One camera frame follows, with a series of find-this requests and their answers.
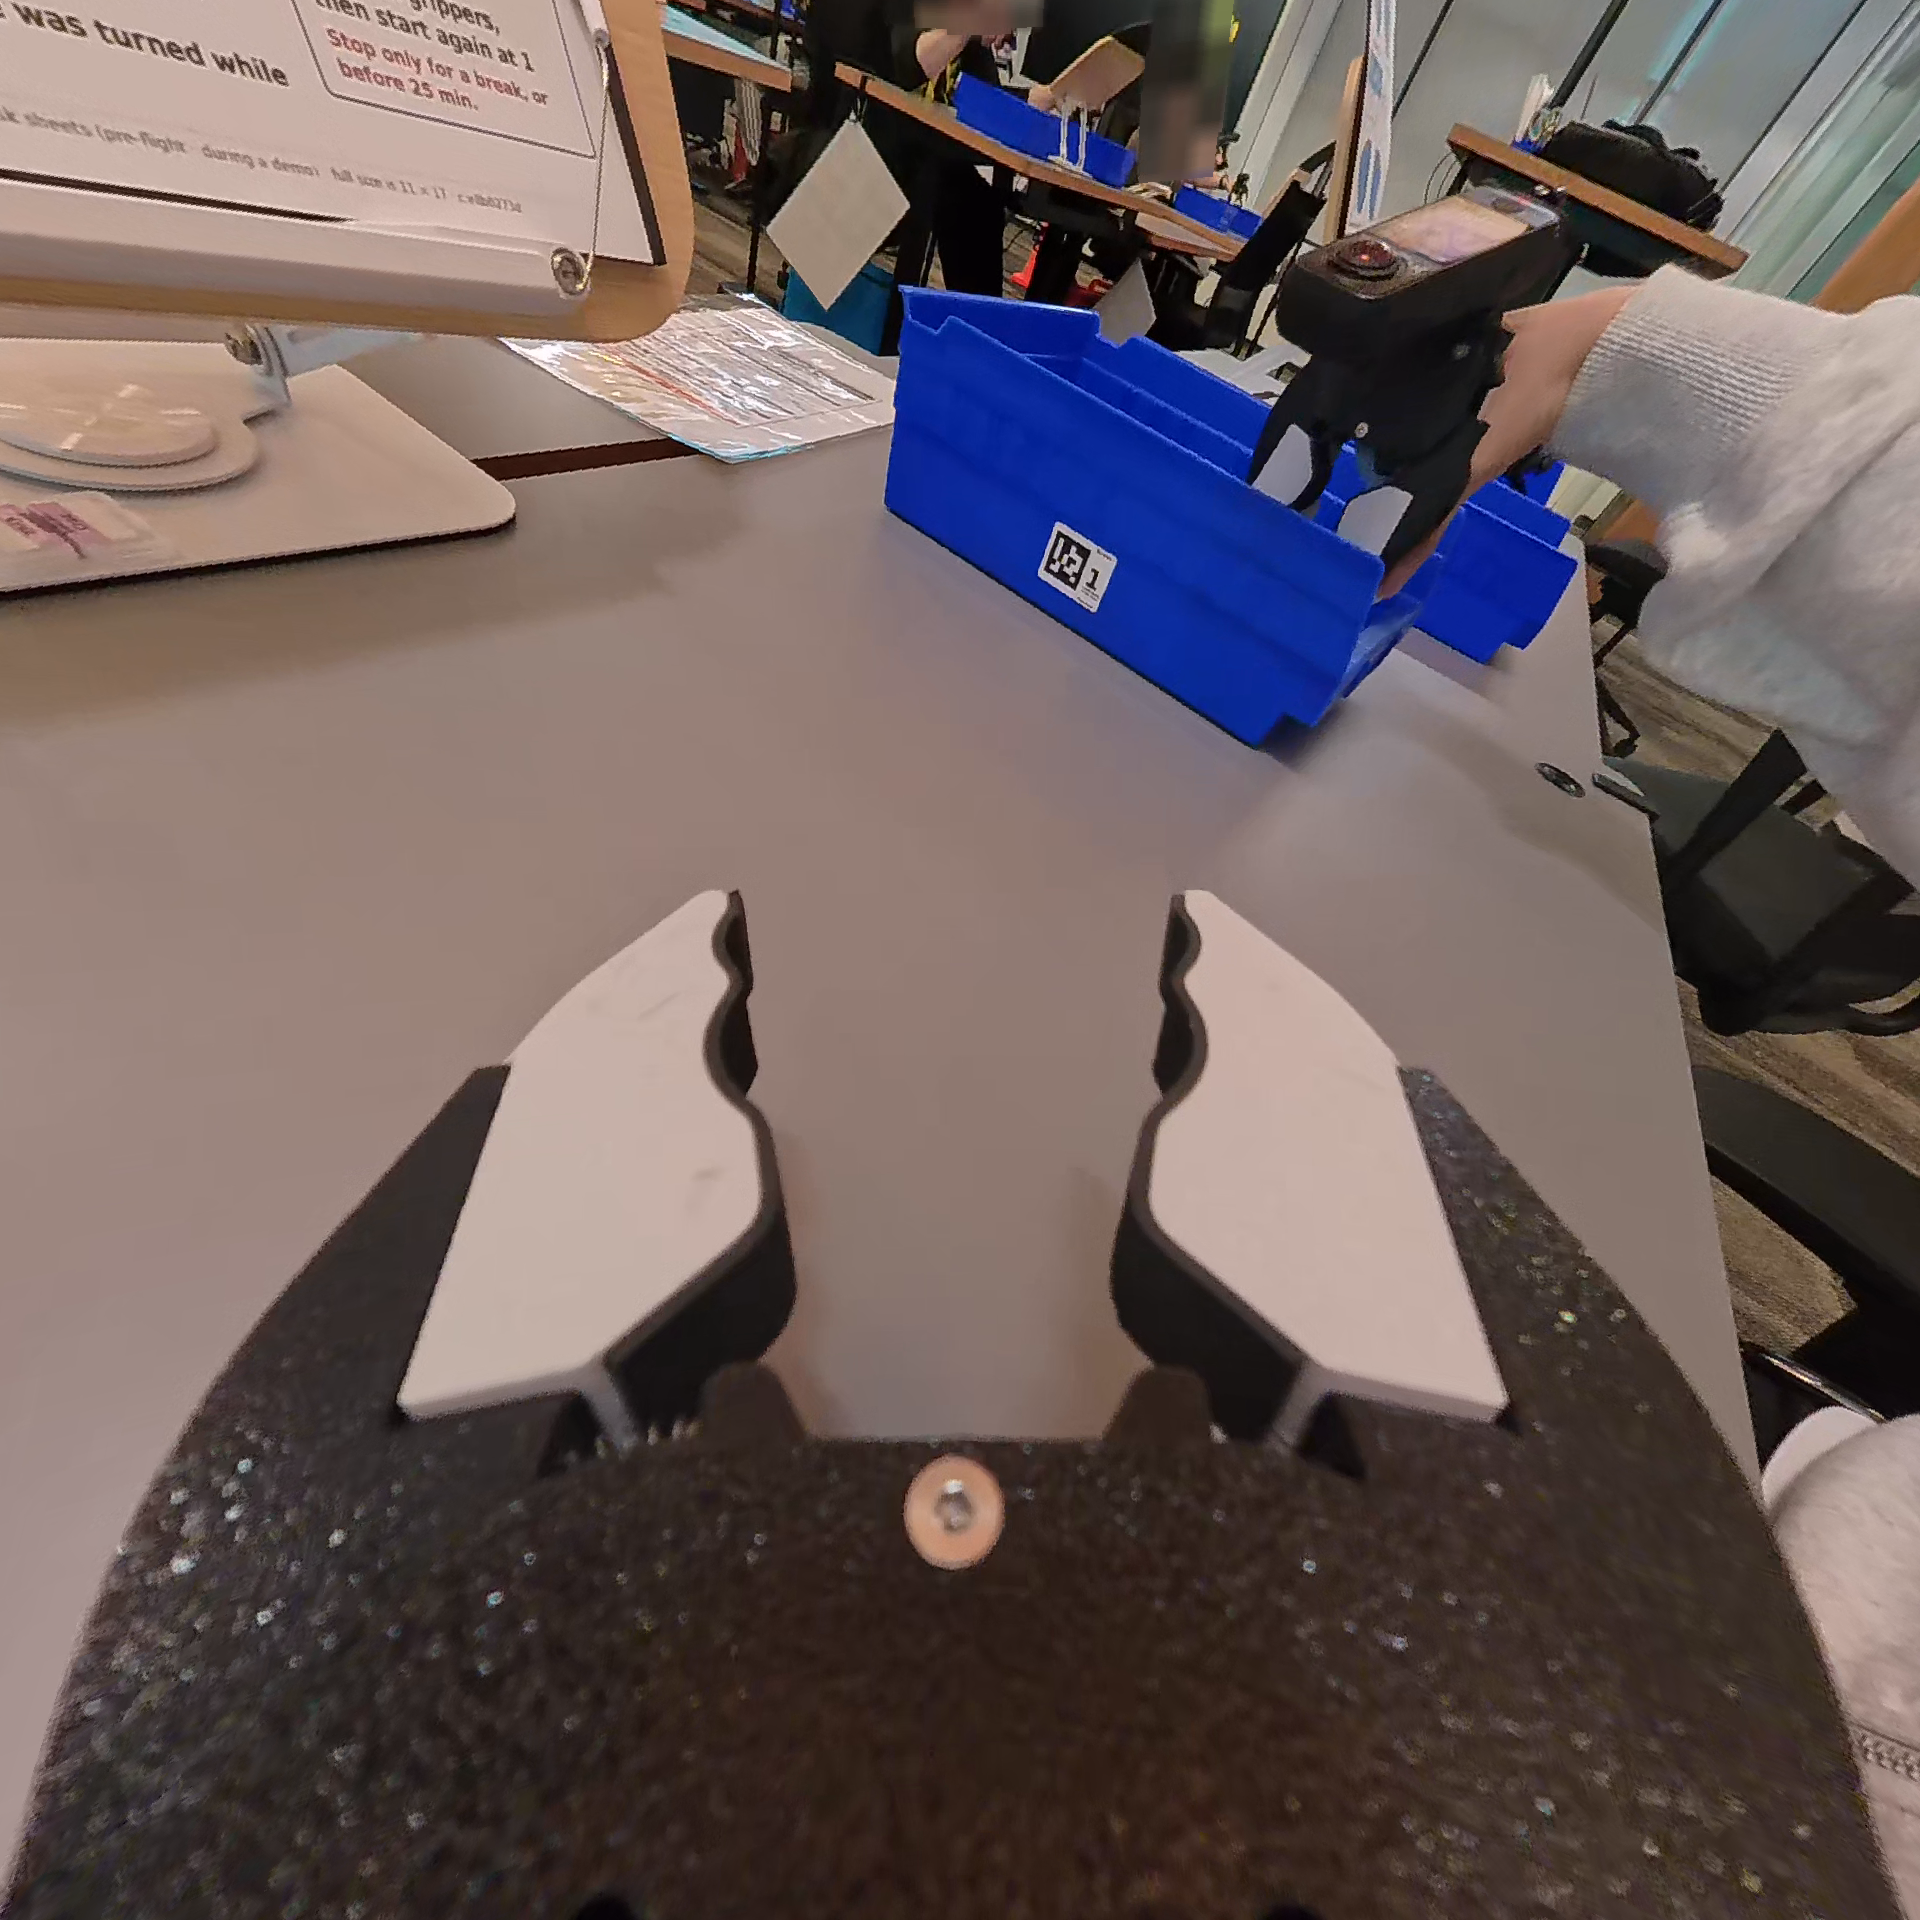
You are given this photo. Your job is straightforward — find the instruction board on stand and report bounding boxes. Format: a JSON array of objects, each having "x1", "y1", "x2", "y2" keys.
[{"x1": 0, "y1": 0, "x2": 695, "y2": 600}]

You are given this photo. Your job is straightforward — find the black backpack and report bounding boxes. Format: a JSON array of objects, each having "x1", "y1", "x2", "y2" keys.
[{"x1": 1535, "y1": 119, "x2": 1728, "y2": 226}]

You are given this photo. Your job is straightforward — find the printed instruction poster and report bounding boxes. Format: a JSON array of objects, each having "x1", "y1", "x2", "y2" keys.
[{"x1": 0, "y1": 0, "x2": 664, "y2": 273}]

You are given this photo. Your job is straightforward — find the laminated instruction sheet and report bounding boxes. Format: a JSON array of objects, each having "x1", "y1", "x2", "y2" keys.
[{"x1": 502, "y1": 294, "x2": 898, "y2": 466}]

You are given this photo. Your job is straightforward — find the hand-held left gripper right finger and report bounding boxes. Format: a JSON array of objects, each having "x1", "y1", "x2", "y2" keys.
[{"x1": 1110, "y1": 890, "x2": 1513, "y2": 1454}]

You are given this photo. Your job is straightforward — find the wooden-top standing table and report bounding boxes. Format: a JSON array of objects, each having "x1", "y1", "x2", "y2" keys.
[{"x1": 1447, "y1": 119, "x2": 1747, "y2": 279}]

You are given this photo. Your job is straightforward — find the small clear label packet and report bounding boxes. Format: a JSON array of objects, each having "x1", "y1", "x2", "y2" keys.
[{"x1": 0, "y1": 493, "x2": 155, "y2": 570}]

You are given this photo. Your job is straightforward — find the person's right forearm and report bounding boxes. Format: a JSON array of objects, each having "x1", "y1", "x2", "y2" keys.
[{"x1": 1545, "y1": 267, "x2": 1920, "y2": 888}]

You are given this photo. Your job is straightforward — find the white roll-up banner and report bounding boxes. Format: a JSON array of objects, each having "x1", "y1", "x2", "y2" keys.
[{"x1": 1339, "y1": 0, "x2": 1401, "y2": 205}]

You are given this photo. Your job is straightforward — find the wooden book stand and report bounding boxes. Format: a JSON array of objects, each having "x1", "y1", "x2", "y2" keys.
[{"x1": 1049, "y1": 37, "x2": 1144, "y2": 168}]

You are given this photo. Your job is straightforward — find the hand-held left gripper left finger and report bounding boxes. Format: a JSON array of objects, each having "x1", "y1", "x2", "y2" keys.
[{"x1": 392, "y1": 888, "x2": 798, "y2": 1454}]

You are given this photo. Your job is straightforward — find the grey hanging card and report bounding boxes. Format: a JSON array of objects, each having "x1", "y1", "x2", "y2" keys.
[{"x1": 766, "y1": 117, "x2": 911, "y2": 309}]

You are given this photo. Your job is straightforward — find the person's right hand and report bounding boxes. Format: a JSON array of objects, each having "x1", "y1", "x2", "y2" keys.
[{"x1": 1370, "y1": 287, "x2": 1643, "y2": 602}]

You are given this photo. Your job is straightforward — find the black office chair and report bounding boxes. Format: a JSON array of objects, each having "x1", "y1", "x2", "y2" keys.
[
  {"x1": 1695, "y1": 1066, "x2": 1920, "y2": 1426},
  {"x1": 1582, "y1": 534, "x2": 1920, "y2": 1038}
]

